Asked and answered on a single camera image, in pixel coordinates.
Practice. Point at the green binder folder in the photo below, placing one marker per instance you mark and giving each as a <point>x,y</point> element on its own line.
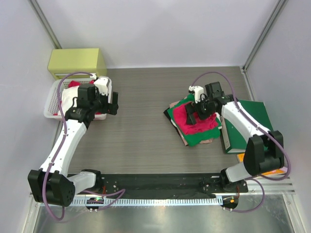
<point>236,129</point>

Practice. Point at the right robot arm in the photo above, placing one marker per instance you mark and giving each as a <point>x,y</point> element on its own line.
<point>264,150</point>

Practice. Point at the left corner aluminium post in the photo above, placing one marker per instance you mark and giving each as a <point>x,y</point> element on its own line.
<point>45,23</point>

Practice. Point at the white plastic laundry basket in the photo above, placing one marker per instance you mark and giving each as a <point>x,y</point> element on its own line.
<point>51,109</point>

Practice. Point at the right corner aluminium post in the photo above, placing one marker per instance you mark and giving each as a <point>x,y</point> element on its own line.
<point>280,4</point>

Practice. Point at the black shirt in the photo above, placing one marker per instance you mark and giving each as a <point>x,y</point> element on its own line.
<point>167,115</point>

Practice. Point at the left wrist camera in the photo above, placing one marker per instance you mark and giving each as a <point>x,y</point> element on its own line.
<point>104,85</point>

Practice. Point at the slotted cable duct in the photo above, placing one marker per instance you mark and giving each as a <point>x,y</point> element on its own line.
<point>88,201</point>

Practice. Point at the green t-shirt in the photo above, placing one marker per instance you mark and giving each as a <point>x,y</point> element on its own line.
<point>195,139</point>

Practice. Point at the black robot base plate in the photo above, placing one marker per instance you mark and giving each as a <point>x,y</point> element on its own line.
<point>180,186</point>

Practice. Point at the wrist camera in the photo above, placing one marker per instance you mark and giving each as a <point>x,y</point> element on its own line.
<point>104,85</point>
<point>198,92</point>

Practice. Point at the yellow-green box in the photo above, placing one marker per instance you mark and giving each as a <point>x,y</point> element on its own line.
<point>65,61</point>

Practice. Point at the pink red t-shirt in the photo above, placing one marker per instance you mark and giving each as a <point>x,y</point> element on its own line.
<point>201,126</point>

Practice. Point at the aluminium frame rail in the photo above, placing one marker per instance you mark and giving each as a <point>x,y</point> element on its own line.
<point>270,187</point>

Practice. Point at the red t-shirt in basket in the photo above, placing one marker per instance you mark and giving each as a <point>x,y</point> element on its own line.
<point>78,83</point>

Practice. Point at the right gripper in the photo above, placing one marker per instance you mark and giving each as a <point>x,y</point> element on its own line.
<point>191,113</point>

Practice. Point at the corner aluminium post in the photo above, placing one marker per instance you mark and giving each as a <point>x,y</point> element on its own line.
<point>280,4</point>
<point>45,23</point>

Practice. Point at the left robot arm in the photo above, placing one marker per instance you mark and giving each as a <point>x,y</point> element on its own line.
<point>51,183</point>

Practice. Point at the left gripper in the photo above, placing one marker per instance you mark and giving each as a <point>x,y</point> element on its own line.
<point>113,103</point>

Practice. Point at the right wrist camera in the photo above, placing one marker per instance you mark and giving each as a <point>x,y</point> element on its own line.
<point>198,92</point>

